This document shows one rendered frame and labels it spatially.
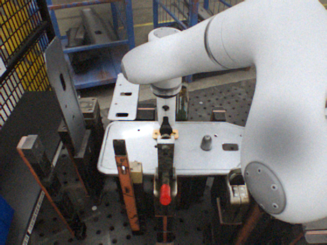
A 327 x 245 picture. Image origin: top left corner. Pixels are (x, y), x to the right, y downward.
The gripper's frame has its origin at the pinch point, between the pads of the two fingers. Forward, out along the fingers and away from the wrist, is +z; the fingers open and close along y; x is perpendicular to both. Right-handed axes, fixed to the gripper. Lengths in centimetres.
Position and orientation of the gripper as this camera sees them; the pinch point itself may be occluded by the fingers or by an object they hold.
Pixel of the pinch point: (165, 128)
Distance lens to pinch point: 80.4
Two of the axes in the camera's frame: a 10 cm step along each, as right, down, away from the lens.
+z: 0.0, 7.2, 7.0
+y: 0.1, -7.0, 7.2
